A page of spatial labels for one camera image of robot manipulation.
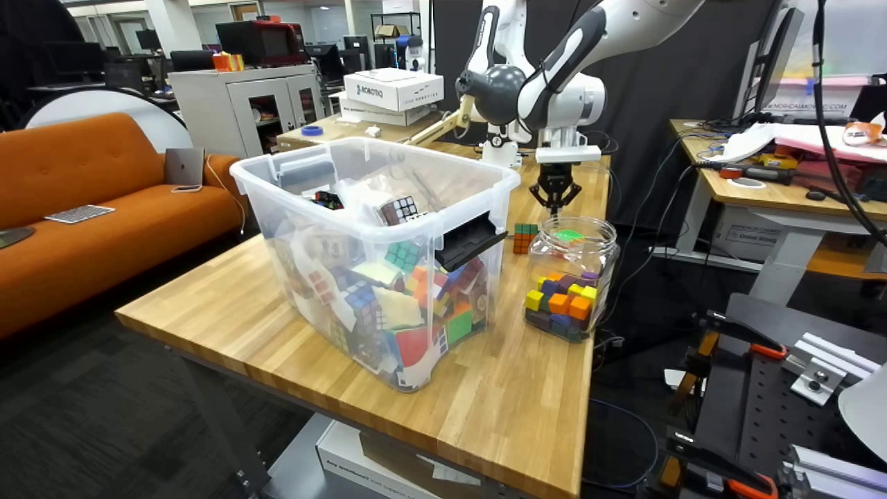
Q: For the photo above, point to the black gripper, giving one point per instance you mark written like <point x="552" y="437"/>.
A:
<point x="555" y="176"/>

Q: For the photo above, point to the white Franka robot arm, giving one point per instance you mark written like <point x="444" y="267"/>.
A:
<point x="578" y="99"/>

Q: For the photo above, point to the black-framed green puzzle cube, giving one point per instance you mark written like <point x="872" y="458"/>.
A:
<point x="524" y="239"/>

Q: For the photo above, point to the glass jar of small cubes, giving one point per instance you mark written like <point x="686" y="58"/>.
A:
<point x="573" y="279"/>

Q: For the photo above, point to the white paper sheet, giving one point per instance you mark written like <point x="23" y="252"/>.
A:
<point x="739" y="145"/>

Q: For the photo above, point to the white printed cardboard box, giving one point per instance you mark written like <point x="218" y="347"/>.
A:
<point x="393" y="87"/>

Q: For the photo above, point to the flat white cardboard box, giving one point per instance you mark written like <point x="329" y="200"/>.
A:
<point x="375" y="119"/>

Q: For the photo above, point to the clear plastic bin of cubes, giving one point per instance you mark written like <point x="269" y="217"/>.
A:
<point x="370" y="279"/>

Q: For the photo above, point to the wooden desk white legs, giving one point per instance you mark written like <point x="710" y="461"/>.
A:
<point x="786" y="200"/>

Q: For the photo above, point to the orange black clamp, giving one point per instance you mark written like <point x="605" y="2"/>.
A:
<point x="739" y="338"/>
<point x="722" y="474"/>

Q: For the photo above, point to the large desk monitor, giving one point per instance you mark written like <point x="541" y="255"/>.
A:
<point x="765" y="58"/>

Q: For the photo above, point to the blue tape roll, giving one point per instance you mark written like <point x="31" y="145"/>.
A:
<point x="312" y="131"/>

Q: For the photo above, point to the black perforated mounting stand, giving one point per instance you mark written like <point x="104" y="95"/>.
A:
<point x="749" y="406"/>

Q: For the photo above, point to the cardboard box with labels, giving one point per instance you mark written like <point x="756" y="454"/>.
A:
<point x="398" y="461"/>

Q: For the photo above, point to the aluminium extrusion profile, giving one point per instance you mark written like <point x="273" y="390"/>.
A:
<point x="833" y="365"/>

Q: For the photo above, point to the white storage cabinet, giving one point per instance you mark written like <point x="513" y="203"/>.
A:
<point x="240" y="108"/>

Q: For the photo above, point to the black appliance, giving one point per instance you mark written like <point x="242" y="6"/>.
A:
<point x="264" y="44"/>

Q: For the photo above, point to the orange containers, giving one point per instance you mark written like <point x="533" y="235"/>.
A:
<point x="226" y="62"/>

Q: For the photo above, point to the silver tablet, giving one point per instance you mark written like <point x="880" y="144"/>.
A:
<point x="185" y="169"/>

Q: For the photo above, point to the orange sofa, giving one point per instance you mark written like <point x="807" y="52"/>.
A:
<point x="92" y="232"/>

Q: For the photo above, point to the round white table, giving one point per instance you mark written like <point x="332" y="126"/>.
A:
<point x="92" y="108"/>

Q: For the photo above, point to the grey paper sheet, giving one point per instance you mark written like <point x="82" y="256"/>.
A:
<point x="82" y="214"/>

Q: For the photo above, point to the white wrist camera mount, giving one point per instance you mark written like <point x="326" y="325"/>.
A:
<point x="570" y="155"/>

